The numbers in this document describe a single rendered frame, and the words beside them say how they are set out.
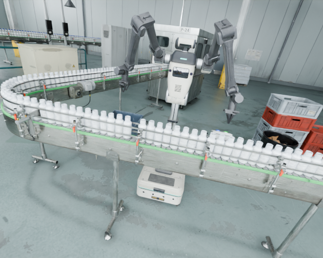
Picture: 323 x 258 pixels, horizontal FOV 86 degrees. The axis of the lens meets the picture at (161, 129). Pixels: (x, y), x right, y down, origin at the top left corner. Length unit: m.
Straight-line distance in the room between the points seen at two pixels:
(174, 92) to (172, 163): 0.71
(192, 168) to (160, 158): 0.23
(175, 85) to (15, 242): 1.93
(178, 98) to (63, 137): 1.03
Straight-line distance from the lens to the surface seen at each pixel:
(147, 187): 2.01
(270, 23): 13.77
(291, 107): 3.28
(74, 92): 2.48
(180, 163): 1.25
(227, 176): 1.33
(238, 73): 10.52
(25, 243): 2.10
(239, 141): 1.23
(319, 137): 3.83
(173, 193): 2.01
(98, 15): 14.81
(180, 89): 1.67
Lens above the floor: 1.66
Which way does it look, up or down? 27 degrees down
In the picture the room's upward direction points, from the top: 8 degrees clockwise
